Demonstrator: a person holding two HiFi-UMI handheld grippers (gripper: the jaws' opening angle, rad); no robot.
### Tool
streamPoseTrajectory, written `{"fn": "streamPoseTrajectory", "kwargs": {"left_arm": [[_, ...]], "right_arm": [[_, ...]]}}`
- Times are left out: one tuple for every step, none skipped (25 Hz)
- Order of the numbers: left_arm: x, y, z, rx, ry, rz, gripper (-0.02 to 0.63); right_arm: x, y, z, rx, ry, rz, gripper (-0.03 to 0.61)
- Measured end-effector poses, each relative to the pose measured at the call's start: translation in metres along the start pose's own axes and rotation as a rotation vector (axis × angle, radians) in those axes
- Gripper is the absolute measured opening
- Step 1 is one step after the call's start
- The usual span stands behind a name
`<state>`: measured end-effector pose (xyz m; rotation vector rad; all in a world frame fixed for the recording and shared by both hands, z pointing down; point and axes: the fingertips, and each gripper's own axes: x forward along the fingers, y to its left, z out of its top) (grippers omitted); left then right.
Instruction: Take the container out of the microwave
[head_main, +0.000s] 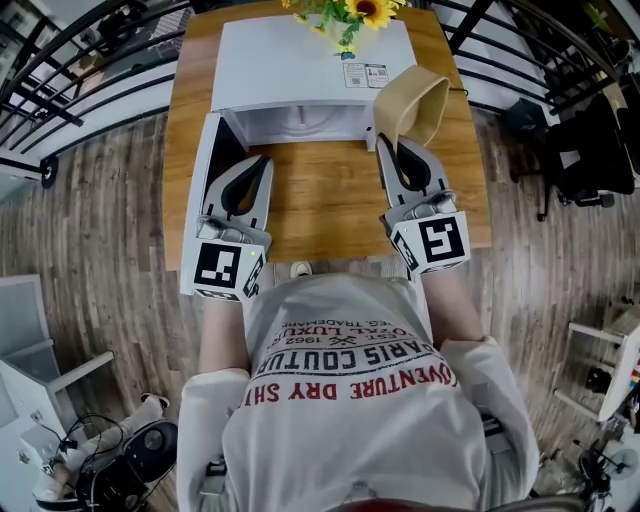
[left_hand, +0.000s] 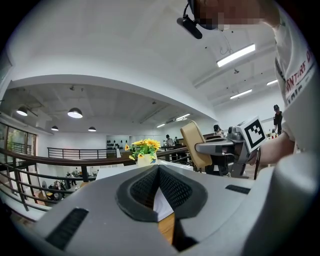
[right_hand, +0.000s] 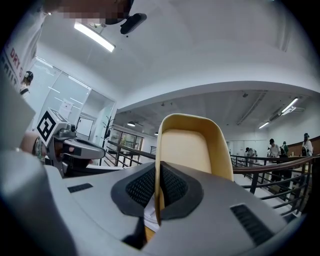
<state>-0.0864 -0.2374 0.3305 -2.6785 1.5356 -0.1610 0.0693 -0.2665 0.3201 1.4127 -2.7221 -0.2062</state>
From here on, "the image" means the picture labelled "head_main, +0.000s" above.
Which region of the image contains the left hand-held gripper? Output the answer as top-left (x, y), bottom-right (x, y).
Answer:
top-left (179, 154), bottom-right (275, 303)

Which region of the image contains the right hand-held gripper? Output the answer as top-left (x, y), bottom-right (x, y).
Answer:
top-left (375, 133), bottom-right (473, 281)

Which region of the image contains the white microwave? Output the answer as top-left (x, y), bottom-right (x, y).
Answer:
top-left (191, 18), bottom-right (419, 224)

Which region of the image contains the person's right forearm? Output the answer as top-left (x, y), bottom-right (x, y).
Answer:
top-left (418, 267), bottom-right (486, 352)

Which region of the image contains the person's left forearm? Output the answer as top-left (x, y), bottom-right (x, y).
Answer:
top-left (198, 293), bottom-right (252, 375)

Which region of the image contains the black metal railing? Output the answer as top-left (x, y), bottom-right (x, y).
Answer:
top-left (428, 0), bottom-right (640, 117)
top-left (0, 0), bottom-right (194, 190)

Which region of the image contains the sunflower bouquet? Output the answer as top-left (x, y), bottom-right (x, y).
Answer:
top-left (280, 0), bottom-right (409, 61)

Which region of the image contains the black office chair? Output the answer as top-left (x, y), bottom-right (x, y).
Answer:
top-left (503, 93), bottom-right (640, 223)

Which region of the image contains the black round device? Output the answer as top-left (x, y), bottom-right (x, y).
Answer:
top-left (123, 419), bottom-right (180, 485)

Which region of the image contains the white cabinet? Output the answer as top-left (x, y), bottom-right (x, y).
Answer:
top-left (0, 273), bottom-right (116, 504)

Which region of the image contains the person's white printed shirt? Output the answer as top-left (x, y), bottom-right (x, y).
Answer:
top-left (176, 272), bottom-right (541, 512)

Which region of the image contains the white open shelf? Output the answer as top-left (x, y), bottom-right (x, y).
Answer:
top-left (552, 304), bottom-right (640, 424)

